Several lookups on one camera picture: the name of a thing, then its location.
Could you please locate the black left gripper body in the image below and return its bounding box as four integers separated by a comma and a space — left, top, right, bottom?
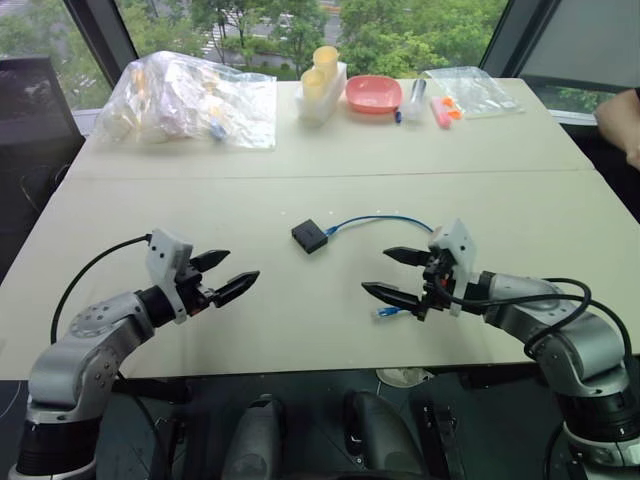
175, 259, 222, 317

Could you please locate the large filled clear plastic bag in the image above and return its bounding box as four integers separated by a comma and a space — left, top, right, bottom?
93, 50, 279, 152

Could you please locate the pink plastic block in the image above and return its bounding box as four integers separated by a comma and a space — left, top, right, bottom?
431, 96, 454, 131

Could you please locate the tall pale yellow cup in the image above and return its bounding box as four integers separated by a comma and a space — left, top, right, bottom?
312, 45, 342, 81

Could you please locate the clear bottle with blue cap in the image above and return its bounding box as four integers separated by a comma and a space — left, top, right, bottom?
394, 77, 432, 125

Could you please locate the black chair back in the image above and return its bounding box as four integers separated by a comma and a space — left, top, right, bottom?
0, 55, 87, 151

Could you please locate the flat clear zip bag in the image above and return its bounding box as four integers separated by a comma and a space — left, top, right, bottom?
422, 65, 527, 122

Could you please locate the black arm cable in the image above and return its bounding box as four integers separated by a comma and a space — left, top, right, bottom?
432, 273, 635, 362
50, 233, 154, 345

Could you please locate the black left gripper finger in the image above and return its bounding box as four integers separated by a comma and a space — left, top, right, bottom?
190, 248, 233, 274
214, 270, 262, 308

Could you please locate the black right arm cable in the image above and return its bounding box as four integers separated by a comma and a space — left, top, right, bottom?
432, 273, 635, 362

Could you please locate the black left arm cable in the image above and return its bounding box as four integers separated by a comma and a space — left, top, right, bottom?
50, 233, 154, 345

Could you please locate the dark grey rounded shape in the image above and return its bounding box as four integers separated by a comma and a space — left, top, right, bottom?
223, 395, 287, 480
341, 389, 427, 480

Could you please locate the blue Ethernet cable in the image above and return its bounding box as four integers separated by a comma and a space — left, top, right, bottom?
323, 214, 437, 322

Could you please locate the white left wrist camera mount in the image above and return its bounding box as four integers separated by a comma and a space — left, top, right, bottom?
145, 228, 195, 322

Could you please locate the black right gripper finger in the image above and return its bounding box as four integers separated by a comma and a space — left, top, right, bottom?
382, 246, 433, 268
360, 281, 426, 314

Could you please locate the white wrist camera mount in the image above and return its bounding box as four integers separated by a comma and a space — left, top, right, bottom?
145, 228, 195, 322
428, 217, 480, 318

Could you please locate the pink plastic bowl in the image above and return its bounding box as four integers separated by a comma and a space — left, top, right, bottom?
345, 74, 404, 116

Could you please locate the white round disc under table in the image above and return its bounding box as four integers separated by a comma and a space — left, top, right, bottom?
375, 367, 436, 388

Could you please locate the small black box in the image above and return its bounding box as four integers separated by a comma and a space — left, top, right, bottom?
290, 218, 330, 256

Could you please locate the black metal bracket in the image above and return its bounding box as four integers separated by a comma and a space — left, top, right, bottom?
421, 398, 466, 480

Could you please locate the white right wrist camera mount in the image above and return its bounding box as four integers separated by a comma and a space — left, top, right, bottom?
428, 217, 480, 318

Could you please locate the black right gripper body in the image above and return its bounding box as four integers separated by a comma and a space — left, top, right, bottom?
417, 248, 460, 322

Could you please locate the white plastic cup holder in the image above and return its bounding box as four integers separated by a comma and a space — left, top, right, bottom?
294, 61, 349, 129

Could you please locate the short pale yellow cup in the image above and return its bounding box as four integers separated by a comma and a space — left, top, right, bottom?
300, 67, 329, 105

